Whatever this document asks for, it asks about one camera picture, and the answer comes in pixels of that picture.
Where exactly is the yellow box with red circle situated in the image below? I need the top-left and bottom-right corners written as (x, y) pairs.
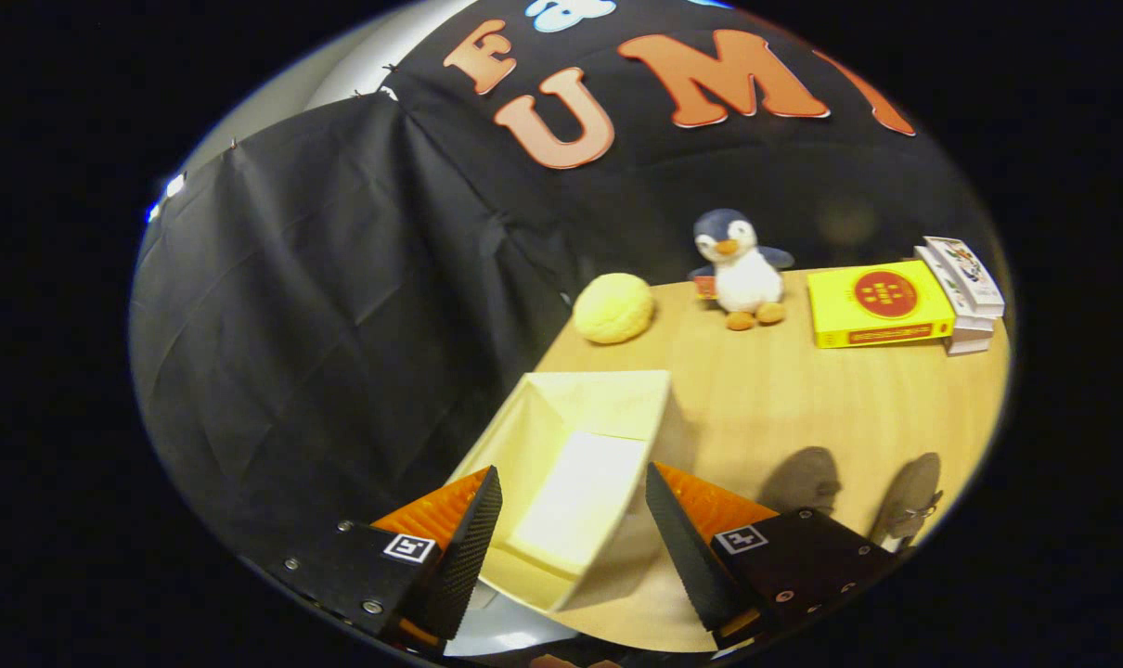
top-left (807, 260), bottom-right (955, 350)

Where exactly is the yellow round bun plush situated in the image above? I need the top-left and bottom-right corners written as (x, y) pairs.
top-left (573, 273), bottom-right (656, 345)

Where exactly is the brown felt shoe with bow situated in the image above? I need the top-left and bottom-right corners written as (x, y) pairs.
top-left (759, 447), bottom-right (843, 517)
top-left (870, 453), bottom-right (943, 550)

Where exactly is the black backdrop cloth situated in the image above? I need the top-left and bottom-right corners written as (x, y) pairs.
top-left (130, 0), bottom-right (989, 576)

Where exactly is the ceiling light panel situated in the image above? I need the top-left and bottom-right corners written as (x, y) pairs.
top-left (147, 173), bottom-right (187, 224)

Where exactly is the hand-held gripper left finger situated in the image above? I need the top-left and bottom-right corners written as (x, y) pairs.
top-left (267, 466), bottom-right (505, 658)

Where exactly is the cream fabric storage box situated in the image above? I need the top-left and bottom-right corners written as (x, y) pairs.
top-left (445, 369), bottom-right (694, 652)

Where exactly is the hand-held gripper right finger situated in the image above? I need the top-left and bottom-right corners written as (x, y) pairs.
top-left (644, 462), bottom-right (899, 652)

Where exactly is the blue white penguin plush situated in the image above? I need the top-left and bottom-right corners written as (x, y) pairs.
top-left (689, 209), bottom-right (794, 332)

